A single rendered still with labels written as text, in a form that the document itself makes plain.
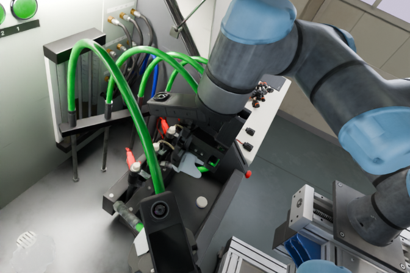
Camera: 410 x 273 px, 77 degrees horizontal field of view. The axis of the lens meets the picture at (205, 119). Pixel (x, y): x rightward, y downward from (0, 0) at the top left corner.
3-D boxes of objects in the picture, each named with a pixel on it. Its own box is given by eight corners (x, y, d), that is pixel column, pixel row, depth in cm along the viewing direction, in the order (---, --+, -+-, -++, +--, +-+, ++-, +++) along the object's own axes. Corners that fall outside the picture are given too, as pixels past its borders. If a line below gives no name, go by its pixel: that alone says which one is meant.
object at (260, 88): (260, 114, 113) (265, 105, 110) (239, 102, 115) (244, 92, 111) (273, 91, 130) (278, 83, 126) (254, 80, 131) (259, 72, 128)
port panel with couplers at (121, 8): (107, 98, 83) (113, 3, 62) (99, 92, 83) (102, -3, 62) (133, 81, 92) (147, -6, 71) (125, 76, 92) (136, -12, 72)
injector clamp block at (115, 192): (127, 237, 77) (133, 216, 67) (100, 218, 78) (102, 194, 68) (185, 164, 101) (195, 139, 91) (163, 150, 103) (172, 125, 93)
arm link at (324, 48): (348, 108, 37) (287, 106, 32) (307, 61, 44) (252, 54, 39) (392, 63, 31) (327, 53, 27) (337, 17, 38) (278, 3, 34)
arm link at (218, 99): (195, 73, 34) (220, 52, 39) (186, 99, 37) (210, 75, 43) (244, 103, 32) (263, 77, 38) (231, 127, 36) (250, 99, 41)
